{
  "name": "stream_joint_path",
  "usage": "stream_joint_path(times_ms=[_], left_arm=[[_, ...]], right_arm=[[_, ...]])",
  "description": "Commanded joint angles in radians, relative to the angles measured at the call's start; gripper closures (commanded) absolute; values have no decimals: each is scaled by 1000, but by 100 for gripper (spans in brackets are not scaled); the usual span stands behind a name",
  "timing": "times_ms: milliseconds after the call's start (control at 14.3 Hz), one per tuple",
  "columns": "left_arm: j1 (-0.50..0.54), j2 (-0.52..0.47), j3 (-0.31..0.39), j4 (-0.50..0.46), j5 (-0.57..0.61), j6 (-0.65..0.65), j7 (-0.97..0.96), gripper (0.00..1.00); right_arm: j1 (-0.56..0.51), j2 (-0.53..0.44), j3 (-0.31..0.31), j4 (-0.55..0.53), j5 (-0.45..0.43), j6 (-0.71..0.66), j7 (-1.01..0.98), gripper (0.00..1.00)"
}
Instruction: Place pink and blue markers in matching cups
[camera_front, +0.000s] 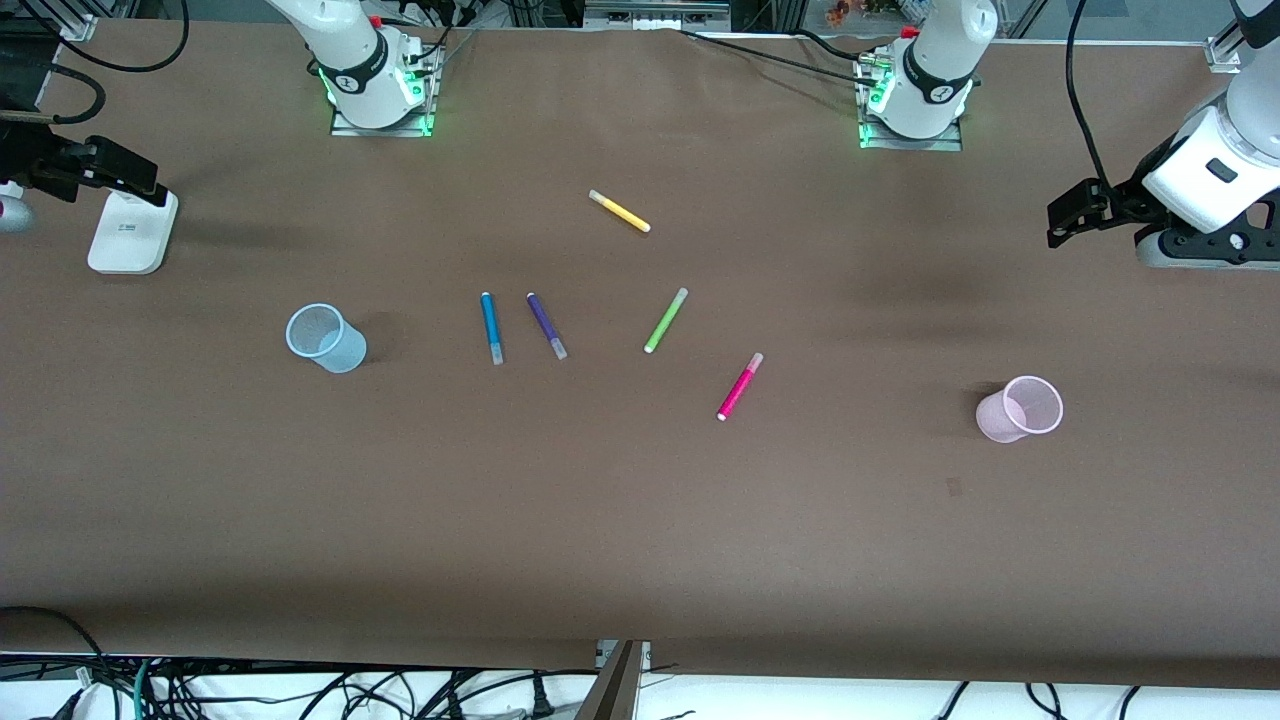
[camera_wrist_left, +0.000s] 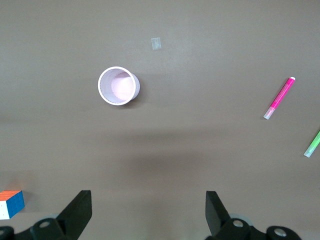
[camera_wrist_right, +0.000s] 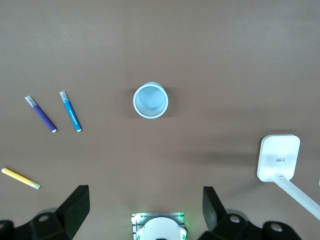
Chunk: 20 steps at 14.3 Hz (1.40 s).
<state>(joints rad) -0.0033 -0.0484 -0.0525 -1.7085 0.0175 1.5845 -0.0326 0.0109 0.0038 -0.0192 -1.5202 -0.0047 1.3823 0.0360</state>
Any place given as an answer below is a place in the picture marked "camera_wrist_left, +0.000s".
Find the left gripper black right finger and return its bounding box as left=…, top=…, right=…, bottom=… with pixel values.
left=204, top=190, right=305, bottom=240

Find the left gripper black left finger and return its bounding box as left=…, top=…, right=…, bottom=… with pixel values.
left=0, top=190, right=93, bottom=240

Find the multicoloured puzzle cube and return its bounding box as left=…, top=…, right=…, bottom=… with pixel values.
left=0, top=189, right=26, bottom=220

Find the green highlighter marker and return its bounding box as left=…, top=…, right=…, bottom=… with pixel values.
left=303, top=128, right=320, bottom=159

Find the white mesh cup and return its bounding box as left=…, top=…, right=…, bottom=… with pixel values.
left=97, top=66, right=141, bottom=106

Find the pink highlighter marker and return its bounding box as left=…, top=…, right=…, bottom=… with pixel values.
left=262, top=76, right=297, bottom=120

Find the clear tape piece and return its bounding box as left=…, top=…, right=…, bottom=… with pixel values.
left=151, top=37, right=162, bottom=51

